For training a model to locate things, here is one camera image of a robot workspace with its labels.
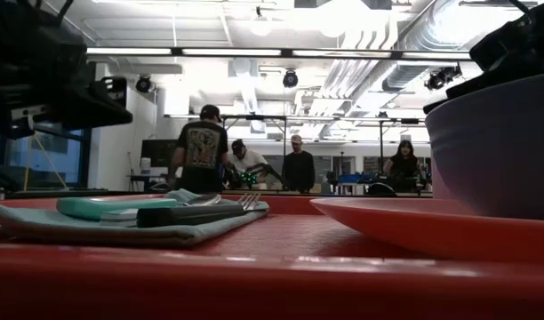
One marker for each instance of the linear ceiling light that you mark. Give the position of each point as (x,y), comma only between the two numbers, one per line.
(232,52)

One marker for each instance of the pink plastic plate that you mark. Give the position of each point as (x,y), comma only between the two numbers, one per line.
(410,226)

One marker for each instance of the red plastic tray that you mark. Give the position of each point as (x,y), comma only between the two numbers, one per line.
(210,289)

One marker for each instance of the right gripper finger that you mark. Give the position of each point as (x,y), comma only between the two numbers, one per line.
(467,89)

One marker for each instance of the blue plastic bowl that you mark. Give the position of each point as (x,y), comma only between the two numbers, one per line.
(507,151)

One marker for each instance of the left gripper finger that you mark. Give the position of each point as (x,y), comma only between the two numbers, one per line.
(98,116)

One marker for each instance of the teal cloth napkin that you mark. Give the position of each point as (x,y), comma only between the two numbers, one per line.
(76,233)

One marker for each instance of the person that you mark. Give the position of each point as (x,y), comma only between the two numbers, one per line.
(203,151)
(252,160)
(404,166)
(298,171)

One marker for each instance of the black ceiling spotlight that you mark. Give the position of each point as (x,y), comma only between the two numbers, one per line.
(290,79)
(143,84)
(441,79)

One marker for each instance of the blue storage bin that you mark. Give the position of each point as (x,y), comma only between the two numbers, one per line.
(356,178)

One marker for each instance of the white bucket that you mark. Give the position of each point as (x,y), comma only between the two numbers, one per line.
(145,166)

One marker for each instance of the black background frame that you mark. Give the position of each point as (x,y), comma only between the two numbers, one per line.
(254,117)

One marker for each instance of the dark framed window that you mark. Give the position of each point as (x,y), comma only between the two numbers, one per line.
(54,155)

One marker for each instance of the black wall screen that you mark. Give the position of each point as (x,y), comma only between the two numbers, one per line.
(158,153)

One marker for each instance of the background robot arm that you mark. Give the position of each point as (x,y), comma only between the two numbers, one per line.
(250,178)

